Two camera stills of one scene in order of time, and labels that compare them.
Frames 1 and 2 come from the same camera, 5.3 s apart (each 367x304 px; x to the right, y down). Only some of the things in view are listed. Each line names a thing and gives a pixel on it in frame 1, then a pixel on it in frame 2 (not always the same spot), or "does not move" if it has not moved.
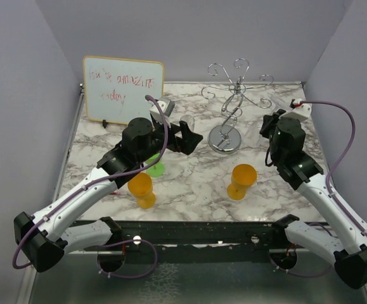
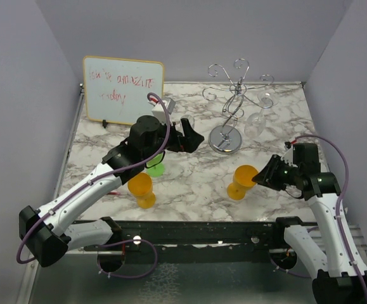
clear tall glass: [189, 120] does not move
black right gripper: [270, 120] → [267, 176]
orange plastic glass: [243, 175] does not move
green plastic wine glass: [156, 170] does not move
